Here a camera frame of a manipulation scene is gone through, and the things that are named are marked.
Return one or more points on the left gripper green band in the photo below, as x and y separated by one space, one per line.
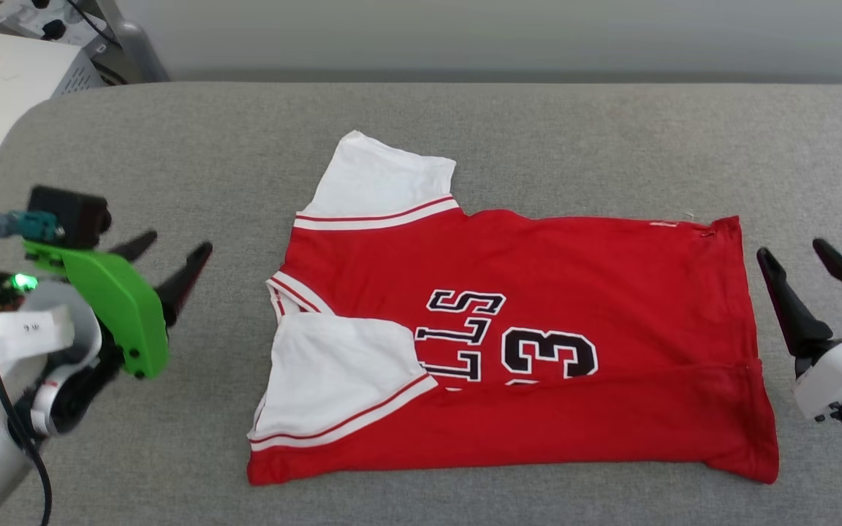
121 307

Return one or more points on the white equipment case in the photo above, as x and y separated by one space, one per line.
19 80

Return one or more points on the red and white sports jersey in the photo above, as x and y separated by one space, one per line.
611 292

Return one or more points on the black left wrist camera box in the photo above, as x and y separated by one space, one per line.
74 215

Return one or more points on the grey fabric sofa cushion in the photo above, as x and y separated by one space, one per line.
538 146

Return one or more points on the white power strip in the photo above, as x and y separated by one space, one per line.
26 14

